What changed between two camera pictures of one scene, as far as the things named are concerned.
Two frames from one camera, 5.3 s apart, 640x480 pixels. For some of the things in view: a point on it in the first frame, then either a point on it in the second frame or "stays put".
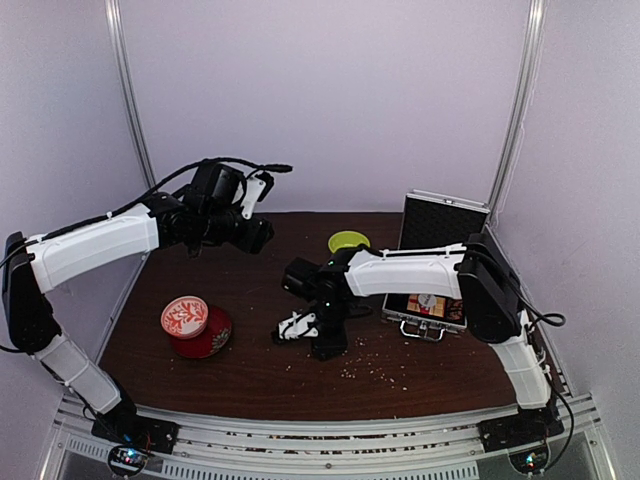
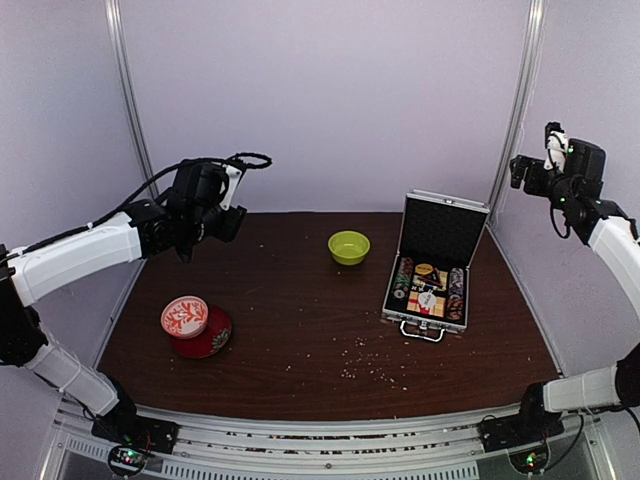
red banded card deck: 437,309 stays put
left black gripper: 253,240 to 228,230
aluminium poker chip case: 430,222 stays put
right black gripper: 336,345 to 519,170
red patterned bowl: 211,340 stays put
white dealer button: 427,300 stays put
